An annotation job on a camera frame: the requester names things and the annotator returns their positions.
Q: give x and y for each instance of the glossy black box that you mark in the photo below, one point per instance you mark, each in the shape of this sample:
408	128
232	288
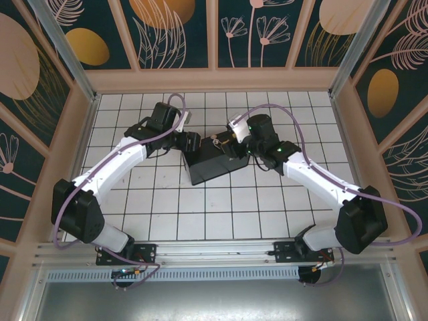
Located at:
214	167

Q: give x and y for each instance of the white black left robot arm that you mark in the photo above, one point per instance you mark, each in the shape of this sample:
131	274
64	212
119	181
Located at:
113	160

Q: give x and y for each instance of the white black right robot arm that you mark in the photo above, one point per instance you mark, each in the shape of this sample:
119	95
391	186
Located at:
317	180

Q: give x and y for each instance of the small green circuit board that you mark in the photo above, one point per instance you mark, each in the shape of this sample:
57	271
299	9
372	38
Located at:
125	271

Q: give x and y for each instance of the grey metal sheet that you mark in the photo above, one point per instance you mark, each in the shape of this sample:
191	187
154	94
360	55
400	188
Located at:
214	301

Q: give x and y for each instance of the aluminium mounting rail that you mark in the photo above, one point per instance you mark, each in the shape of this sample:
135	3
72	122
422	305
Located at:
214	249

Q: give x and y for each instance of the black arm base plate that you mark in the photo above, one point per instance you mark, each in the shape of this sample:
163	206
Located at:
284	250
147	250

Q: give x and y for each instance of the aluminium frame post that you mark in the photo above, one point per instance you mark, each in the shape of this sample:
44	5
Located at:
362	50
66	50

